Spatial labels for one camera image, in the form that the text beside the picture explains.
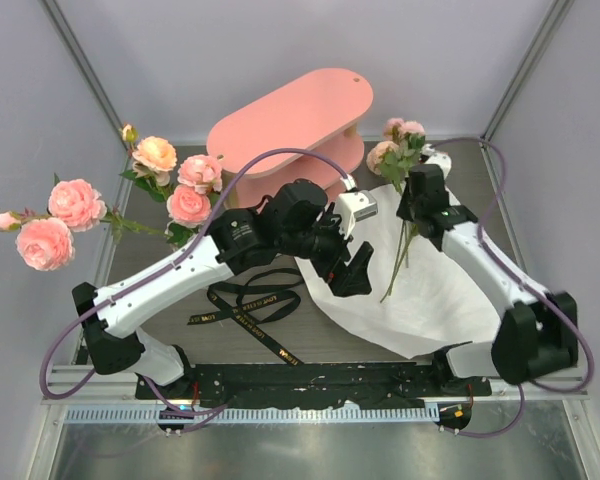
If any slotted white cable duct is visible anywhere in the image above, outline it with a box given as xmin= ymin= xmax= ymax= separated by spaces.
xmin=64 ymin=402 xmax=439 ymax=425

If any large pink rose stem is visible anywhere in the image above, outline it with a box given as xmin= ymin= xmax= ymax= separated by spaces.
xmin=0 ymin=178 xmax=167 ymax=271

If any small peach carnation stem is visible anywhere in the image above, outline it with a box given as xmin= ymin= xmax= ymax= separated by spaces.
xmin=366 ymin=118 xmax=426 ymax=194

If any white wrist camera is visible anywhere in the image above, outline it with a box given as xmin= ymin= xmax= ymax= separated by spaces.
xmin=334 ymin=175 xmax=378 ymax=238
xmin=420 ymin=144 xmax=452 ymax=178

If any small orange bud sprig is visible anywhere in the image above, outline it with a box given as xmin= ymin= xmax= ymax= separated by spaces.
xmin=380 ymin=221 xmax=419 ymax=303

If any black ribbon gold lettering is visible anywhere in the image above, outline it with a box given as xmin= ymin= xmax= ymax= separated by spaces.
xmin=187 ymin=268 xmax=304 ymax=366

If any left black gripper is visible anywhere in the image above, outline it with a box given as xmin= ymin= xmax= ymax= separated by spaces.
xmin=280 ymin=204 xmax=373 ymax=298

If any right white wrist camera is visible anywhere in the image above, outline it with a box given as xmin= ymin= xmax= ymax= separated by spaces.
xmin=420 ymin=144 xmax=452 ymax=178

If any pink three-tier wooden shelf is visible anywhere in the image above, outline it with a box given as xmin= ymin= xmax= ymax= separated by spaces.
xmin=206 ymin=68 xmax=373 ymax=208

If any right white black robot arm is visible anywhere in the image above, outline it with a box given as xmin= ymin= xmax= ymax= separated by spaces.
xmin=397 ymin=144 xmax=579 ymax=385

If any pink double rose stem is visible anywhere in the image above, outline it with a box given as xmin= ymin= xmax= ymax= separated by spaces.
xmin=165 ymin=155 xmax=223 ymax=248

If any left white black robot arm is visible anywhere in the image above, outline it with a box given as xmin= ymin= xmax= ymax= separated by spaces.
xmin=73 ymin=179 xmax=378 ymax=399

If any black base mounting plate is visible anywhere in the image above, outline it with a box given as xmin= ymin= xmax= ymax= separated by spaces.
xmin=159 ymin=361 xmax=492 ymax=410

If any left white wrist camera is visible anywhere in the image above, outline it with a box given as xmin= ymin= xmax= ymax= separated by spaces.
xmin=334 ymin=175 xmax=378 ymax=238

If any white wrapping paper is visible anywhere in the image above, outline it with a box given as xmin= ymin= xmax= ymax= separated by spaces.
xmin=297 ymin=185 xmax=499 ymax=358

